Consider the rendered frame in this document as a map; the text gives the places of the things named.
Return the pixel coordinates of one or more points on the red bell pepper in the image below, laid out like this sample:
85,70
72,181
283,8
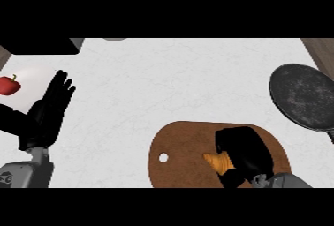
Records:
10,86

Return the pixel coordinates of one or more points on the black appliance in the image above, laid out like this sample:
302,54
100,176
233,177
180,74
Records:
42,45

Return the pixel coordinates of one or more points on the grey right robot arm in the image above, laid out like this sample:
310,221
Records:
287,182

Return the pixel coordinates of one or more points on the brown wooden cutting board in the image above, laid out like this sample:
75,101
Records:
186,153

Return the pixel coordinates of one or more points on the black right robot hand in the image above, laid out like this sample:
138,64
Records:
248,150

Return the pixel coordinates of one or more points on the dark grey frying pan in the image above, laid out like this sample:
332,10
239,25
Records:
305,95

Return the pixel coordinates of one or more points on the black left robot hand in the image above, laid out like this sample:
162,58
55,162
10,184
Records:
47,117

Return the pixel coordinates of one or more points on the white plate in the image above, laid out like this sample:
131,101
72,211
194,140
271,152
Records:
33,85

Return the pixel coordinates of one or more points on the small grey object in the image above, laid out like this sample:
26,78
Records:
115,39

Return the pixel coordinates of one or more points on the brown wooden panel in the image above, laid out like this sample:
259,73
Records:
323,51

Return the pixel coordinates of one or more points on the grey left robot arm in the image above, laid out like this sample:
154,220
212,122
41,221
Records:
21,175

